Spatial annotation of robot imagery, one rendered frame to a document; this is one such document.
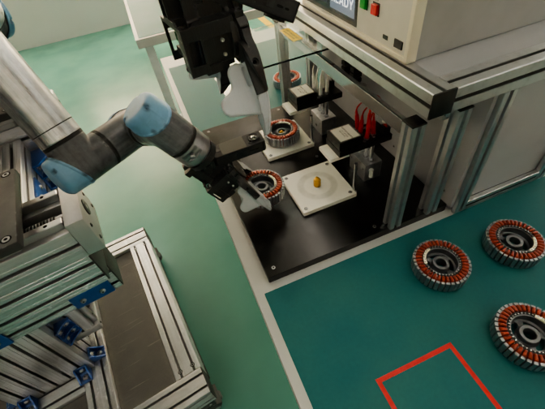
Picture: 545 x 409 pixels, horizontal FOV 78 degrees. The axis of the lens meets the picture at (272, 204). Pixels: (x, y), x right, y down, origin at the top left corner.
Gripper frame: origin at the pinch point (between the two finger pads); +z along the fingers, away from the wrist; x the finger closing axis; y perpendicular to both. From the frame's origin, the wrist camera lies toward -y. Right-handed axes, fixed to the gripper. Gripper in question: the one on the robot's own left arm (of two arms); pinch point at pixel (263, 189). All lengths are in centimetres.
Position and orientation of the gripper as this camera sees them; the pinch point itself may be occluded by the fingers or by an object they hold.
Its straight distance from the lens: 83.1
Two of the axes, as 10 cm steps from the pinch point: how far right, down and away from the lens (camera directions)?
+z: 5.6, 4.1, 7.2
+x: 3.7, 6.5, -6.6
